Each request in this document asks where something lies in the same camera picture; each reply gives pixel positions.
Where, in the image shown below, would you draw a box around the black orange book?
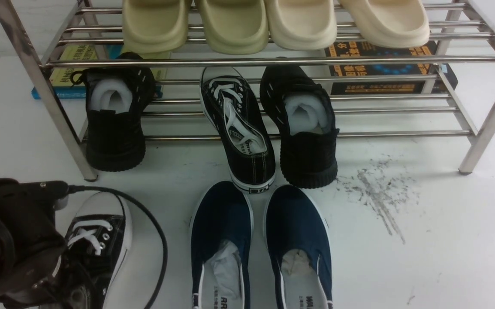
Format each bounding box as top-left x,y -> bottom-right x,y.
324,41 -> 437,96

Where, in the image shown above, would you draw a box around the cream slipper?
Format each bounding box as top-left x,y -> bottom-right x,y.
264,0 -> 337,51
340,0 -> 430,48

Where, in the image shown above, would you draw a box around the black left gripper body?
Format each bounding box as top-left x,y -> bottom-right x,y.
0,179 -> 69,309

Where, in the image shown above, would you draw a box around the black knit shoe right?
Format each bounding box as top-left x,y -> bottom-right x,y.
260,65 -> 339,188

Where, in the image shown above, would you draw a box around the steel shoe rack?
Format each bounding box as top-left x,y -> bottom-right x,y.
0,0 -> 495,182

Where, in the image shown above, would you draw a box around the black knit shoe left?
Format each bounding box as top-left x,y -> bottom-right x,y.
70,65 -> 157,172

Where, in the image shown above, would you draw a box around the navy slip-on shoe left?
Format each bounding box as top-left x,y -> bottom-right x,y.
190,181 -> 254,309

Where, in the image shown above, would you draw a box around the black canvas sneaker white laces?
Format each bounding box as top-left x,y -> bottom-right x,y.
199,67 -> 276,194

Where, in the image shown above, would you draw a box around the olive green slipper right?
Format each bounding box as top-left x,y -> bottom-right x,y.
194,0 -> 269,55

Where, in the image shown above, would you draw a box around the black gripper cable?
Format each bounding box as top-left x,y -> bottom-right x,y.
68,185 -> 169,309

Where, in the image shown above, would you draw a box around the olive green slipper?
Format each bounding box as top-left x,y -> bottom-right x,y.
122,0 -> 192,54
194,0 -> 269,55

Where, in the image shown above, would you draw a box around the cream slipper right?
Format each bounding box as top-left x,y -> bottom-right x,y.
340,0 -> 430,48

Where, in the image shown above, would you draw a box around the olive green slipper left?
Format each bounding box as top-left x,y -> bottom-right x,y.
122,0 -> 192,54

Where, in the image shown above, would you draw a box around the yellow blue book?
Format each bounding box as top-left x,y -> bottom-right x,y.
50,45 -> 167,99

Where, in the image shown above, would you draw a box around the navy slip-on shoe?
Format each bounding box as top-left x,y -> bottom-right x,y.
190,181 -> 254,309
263,185 -> 334,309

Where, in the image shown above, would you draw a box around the navy slip-on shoe right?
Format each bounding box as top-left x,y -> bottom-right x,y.
263,185 -> 334,309

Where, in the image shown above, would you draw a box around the black knit shoe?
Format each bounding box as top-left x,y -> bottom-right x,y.
260,65 -> 339,188
70,65 -> 157,172

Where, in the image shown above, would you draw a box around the cream slipper left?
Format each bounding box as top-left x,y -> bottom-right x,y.
264,0 -> 337,51

